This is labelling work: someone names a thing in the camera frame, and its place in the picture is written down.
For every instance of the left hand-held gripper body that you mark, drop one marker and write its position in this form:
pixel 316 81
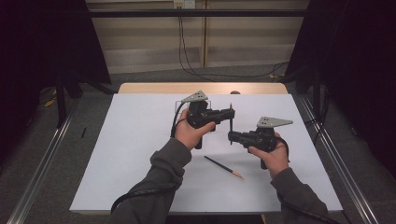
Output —
pixel 200 113

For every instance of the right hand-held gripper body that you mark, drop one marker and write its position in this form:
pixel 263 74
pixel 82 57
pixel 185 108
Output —
pixel 260 140

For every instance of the clear acrylic organizer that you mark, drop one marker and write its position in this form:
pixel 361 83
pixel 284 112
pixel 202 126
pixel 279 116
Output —
pixel 179 104

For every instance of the person's left hand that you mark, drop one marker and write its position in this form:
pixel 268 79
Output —
pixel 186 135

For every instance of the person's right hand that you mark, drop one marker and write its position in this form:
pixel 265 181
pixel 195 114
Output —
pixel 277 161

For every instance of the black metal stand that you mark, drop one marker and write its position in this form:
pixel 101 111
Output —
pixel 61 99
pixel 316 93

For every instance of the white table sheet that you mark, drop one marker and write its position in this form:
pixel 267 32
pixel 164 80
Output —
pixel 124 140

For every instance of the black horizontal bar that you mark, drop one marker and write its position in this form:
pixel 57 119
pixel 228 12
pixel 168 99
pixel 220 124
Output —
pixel 140 13

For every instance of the black curtain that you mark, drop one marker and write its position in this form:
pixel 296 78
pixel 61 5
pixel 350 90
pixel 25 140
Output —
pixel 358 62
pixel 37 46

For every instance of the yellow floor tape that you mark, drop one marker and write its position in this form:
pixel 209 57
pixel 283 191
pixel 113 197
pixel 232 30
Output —
pixel 49 102

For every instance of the aluminium floor rail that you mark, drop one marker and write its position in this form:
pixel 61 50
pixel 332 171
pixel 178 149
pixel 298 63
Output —
pixel 351 186
pixel 34 183

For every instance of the white wall outlet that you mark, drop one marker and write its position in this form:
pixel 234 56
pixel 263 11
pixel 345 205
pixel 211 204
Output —
pixel 184 3

